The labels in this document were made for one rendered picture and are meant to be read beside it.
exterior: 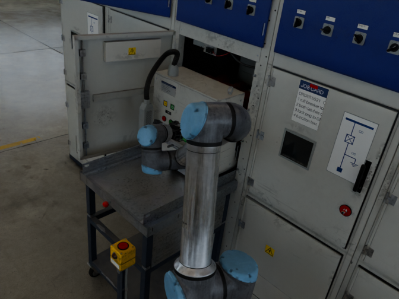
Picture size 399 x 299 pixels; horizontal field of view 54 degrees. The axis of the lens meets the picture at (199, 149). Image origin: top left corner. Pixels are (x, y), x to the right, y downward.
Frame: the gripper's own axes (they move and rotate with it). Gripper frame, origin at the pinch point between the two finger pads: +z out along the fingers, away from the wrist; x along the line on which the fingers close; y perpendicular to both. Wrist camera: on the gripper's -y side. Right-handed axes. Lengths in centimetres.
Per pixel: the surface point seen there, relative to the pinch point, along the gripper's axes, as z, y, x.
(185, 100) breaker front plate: 10.8, -7.4, 12.6
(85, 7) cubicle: 58, -133, 48
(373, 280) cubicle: 15, 109, -41
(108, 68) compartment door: 3, -56, 17
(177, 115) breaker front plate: 15.0, -12.0, 2.6
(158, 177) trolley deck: 12.1, -13.1, -35.5
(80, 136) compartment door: -4, -61, -24
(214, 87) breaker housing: 18.3, 3.9, 23.2
